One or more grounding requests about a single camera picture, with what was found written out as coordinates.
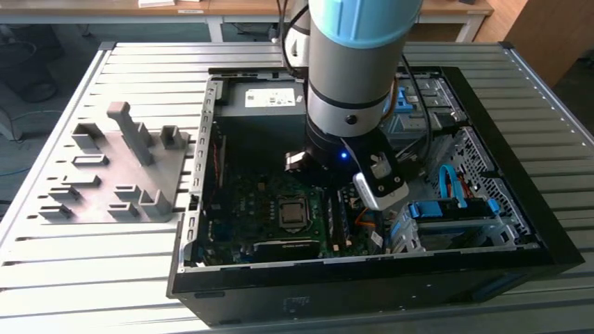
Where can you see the white box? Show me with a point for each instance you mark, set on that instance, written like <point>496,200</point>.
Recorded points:
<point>155,2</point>

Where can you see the hard disk in blue carrier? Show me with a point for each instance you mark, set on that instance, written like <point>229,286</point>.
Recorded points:
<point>429,209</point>

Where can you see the CPU with silver top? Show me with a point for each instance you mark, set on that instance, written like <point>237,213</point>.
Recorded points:
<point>293,212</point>

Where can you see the brown wooden cabinet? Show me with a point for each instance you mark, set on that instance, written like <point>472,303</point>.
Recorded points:
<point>548,35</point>

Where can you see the black camera bracket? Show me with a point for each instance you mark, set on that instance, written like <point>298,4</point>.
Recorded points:
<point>366,153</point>

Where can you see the black PC case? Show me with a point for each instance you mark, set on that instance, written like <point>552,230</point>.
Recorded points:
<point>325,299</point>

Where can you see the green motherboard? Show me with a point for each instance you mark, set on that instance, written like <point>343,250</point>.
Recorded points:
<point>250,208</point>

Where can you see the grey parts rack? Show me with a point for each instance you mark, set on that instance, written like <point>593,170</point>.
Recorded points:
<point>116,167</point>

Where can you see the wooden desk white frame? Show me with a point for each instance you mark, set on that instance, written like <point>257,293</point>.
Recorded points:
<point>92,8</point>

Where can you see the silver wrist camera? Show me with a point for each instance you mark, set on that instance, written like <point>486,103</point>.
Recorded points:
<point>381,198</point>

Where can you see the grey metal drive cage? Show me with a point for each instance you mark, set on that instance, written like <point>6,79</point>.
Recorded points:
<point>441,92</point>

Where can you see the black graphics card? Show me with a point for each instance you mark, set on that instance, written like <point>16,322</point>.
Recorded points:
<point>285,250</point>

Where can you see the grey metal disk bay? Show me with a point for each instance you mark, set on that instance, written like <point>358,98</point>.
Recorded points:
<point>464,226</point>

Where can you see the grey power supply unit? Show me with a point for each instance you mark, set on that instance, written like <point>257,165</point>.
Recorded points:
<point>233,101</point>

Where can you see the black bin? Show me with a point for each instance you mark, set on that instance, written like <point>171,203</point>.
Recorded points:
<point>28,69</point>

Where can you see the blue disk carrier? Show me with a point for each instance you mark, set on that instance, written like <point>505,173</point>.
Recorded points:
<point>402,101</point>

